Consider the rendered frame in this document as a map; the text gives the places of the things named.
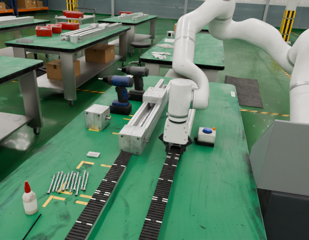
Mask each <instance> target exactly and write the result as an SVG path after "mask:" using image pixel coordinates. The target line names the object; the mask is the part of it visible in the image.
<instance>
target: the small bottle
mask: <svg viewBox="0 0 309 240"><path fill-rule="evenodd" d="M24 190H25V193H24V194H23V196H22V199H23V205H24V209H25V213H26V214H27V215H33V214H35V213H36V212H37V211H38V206H37V201H36V195H35V193H34V192H33V191H31V187H30V185H29V184H28V182H27V181H25V185H24Z"/></svg>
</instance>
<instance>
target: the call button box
mask: <svg viewBox="0 0 309 240"><path fill-rule="evenodd" d="M203 129H204V128H202V127H200V128H199V132H198V137H194V140H196V141H197V145H201V146H207V147H214V143H215V138H216V130H212V129H211V130H212V132H210V133H207V132H204V131H203Z"/></svg>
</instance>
